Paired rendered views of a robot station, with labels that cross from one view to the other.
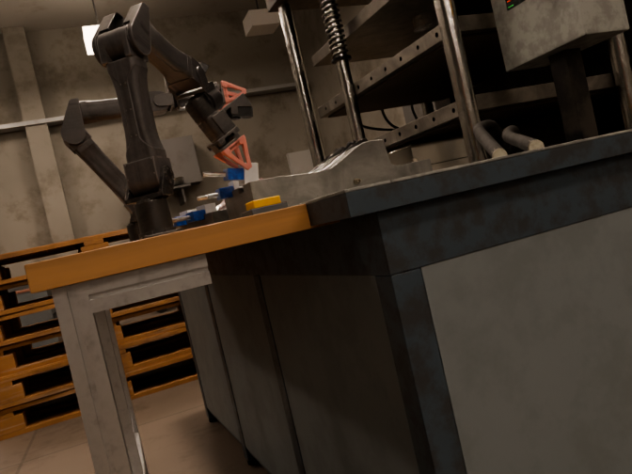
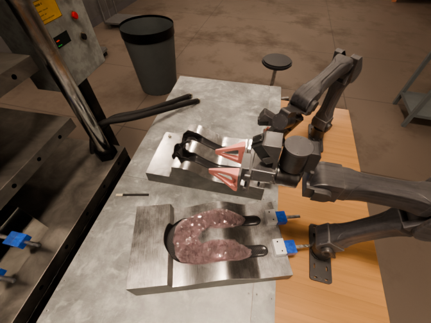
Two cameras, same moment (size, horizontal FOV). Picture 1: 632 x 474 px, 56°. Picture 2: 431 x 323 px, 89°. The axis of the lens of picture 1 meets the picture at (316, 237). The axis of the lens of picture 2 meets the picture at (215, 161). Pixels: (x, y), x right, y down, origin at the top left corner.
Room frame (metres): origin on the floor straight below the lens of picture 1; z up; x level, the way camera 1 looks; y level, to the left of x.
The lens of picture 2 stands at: (2.10, 0.32, 1.61)
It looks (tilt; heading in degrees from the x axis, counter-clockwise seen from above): 51 degrees down; 214
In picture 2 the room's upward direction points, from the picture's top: straight up
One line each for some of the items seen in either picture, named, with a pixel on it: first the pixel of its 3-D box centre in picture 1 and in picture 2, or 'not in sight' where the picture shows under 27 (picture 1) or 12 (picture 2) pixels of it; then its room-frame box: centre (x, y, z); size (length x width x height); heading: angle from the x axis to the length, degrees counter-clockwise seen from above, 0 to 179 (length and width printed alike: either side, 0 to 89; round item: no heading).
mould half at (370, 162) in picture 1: (325, 180); (209, 157); (1.59, -0.06, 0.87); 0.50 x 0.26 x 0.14; 112
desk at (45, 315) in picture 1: (31, 316); not in sight; (7.84, 3.91, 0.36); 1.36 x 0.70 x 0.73; 19
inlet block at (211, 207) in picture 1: (193, 216); (282, 217); (1.67, 0.33, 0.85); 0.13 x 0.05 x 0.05; 129
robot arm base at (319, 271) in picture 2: (140, 235); (323, 248); (1.69, 0.49, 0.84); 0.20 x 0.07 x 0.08; 19
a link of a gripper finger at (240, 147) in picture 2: (229, 93); (232, 158); (1.79, 0.16, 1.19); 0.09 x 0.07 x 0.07; 109
